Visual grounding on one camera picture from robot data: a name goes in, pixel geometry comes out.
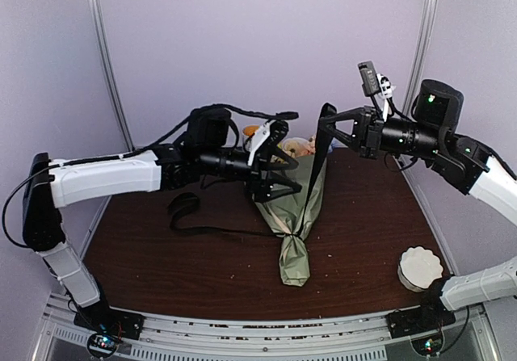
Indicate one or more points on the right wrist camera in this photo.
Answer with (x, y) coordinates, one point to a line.
(378, 88)

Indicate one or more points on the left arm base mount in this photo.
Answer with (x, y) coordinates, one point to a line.
(110, 327)

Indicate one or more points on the patterned cup yellow inside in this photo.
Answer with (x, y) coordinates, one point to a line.
(247, 134)

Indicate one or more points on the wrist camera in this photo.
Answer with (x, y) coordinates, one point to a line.
(255, 149)
(378, 88)

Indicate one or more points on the green wrapping paper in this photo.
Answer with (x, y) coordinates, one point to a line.
(292, 217)

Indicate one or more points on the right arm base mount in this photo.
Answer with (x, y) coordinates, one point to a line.
(424, 323)

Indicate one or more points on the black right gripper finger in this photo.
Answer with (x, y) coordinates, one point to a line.
(329, 116)
(326, 133)

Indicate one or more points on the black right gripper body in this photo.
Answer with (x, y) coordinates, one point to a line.
(424, 140)

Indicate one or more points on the aluminium frame post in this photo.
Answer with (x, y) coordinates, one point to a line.
(429, 10)
(108, 73)

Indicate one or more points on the cream fake flower bunch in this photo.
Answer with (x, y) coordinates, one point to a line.
(294, 148)

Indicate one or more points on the black printed ribbon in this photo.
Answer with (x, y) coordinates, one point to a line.
(188, 203)

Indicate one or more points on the left aluminium frame post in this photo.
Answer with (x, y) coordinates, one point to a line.
(108, 73)

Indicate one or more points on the white scalloped bowl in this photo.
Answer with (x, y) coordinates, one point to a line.
(418, 268)

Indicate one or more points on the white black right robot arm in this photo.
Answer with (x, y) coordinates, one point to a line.
(468, 165)

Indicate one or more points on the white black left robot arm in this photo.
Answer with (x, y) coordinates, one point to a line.
(218, 140)

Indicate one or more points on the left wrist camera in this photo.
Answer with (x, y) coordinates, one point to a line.
(255, 149)

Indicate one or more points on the pink fake flower stem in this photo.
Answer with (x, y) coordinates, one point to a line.
(311, 145)

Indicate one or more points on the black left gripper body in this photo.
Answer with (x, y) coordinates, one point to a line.
(212, 162)

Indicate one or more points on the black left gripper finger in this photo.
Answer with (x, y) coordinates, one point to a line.
(274, 158)
(275, 186)

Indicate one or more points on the aluminium front rail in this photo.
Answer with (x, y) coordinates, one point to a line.
(363, 337)

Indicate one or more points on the right aluminium frame post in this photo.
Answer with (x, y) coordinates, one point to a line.
(429, 10)

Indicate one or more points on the white round bowl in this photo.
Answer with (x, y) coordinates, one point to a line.
(294, 142)

